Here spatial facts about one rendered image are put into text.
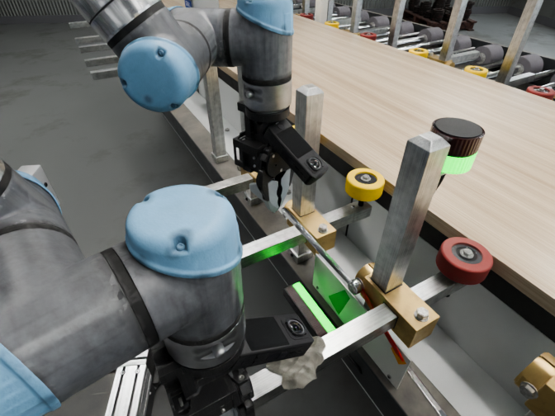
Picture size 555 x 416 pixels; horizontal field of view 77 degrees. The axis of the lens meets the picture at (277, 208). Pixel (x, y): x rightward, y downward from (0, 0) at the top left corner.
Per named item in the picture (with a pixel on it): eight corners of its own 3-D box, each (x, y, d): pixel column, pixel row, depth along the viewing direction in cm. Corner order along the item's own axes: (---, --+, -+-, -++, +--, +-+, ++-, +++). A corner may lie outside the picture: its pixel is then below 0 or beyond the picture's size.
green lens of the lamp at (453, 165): (449, 178, 42) (455, 163, 41) (411, 156, 46) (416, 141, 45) (481, 166, 44) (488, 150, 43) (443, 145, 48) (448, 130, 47)
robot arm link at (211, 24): (130, 16, 42) (220, 18, 41) (161, 1, 50) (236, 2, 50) (145, 82, 47) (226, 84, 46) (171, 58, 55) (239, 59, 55)
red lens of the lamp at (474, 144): (456, 161, 40) (462, 144, 39) (416, 139, 45) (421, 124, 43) (489, 148, 43) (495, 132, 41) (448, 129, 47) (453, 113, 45)
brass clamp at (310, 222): (312, 257, 72) (314, 239, 68) (280, 219, 81) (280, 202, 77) (336, 246, 74) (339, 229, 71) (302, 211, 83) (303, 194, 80)
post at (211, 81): (216, 163, 117) (196, 11, 88) (211, 157, 120) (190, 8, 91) (229, 160, 118) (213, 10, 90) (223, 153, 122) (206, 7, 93)
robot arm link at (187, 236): (91, 205, 23) (202, 164, 28) (131, 304, 30) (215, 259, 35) (138, 276, 19) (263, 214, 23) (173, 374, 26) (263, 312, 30)
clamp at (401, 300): (408, 349, 53) (416, 331, 50) (352, 287, 62) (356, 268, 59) (434, 333, 55) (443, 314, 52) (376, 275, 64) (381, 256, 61)
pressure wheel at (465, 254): (449, 320, 60) (473, 277, 52) (414, 287, 65) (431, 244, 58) (479, 301, 63) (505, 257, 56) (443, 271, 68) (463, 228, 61)
